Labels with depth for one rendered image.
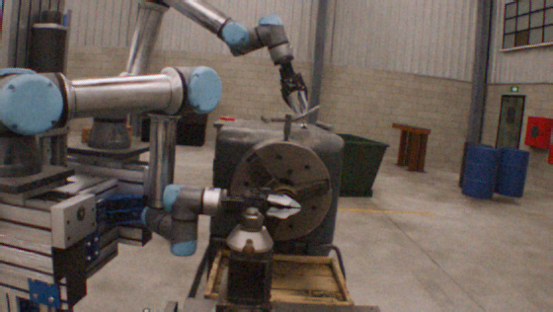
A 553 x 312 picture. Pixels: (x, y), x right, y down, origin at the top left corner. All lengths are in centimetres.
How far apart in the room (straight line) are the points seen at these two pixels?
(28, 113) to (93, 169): 62
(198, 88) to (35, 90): 39
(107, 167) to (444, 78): 1151
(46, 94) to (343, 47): 1089
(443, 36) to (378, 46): 204
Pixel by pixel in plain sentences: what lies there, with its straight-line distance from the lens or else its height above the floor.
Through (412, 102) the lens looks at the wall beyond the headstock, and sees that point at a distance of 1198.
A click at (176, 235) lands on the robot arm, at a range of 111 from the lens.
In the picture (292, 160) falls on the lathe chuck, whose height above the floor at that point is 118.
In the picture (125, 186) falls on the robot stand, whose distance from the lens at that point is 137.
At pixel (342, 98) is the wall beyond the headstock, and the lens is 1139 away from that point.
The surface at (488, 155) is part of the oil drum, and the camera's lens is 746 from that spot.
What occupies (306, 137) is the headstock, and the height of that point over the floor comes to 124.
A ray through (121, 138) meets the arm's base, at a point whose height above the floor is 120.
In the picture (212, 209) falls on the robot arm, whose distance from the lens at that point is 107.
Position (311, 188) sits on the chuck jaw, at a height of 112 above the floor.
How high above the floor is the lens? 137
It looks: 8 degrees down
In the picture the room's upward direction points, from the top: 5 degrees clockwise
